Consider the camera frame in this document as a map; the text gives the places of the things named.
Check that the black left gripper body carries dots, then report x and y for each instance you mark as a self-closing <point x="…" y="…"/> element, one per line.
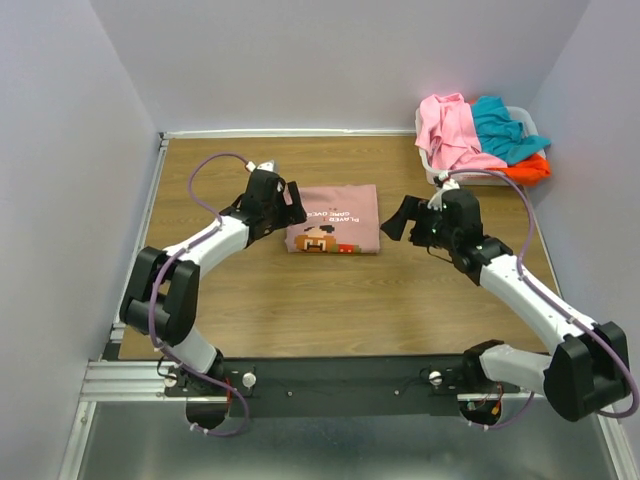
<point x="273" y="214"/>

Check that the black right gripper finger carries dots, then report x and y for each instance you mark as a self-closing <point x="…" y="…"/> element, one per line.
<point x="394" y="227"/>
<point x="412" y="208"/>

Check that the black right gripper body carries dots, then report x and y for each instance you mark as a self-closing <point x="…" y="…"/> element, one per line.
<point x="430" y="230"/>

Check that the dusty pink graphic t-shirt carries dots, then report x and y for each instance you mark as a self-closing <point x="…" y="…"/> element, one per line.
<point x="340" y="220"/>

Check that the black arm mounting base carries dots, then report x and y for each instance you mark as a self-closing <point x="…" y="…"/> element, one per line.
<point x="352" y="386"/>

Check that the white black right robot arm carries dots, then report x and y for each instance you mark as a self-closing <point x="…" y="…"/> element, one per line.
<point x="585" y="368"/>

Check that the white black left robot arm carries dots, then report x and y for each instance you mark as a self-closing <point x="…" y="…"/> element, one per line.
<point x="161" y="297"/>

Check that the bright pink shirt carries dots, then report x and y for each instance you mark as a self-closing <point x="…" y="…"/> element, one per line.
<point x="448" y="135"/>

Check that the orange shirt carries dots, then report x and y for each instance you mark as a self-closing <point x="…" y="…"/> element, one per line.
<point x="530" y="171"/>

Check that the teal shirt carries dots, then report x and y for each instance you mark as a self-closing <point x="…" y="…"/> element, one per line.
<point x="501" y="135"/>

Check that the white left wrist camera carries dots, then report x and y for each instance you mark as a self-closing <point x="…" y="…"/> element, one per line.
<point x="269" y="166"/>

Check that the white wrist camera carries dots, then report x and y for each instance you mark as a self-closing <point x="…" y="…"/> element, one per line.
<point x="269" y="166"/>
<point x="443" y="183"/>

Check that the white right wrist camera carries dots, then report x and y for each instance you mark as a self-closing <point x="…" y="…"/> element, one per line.
<point x="443" y="183"/>

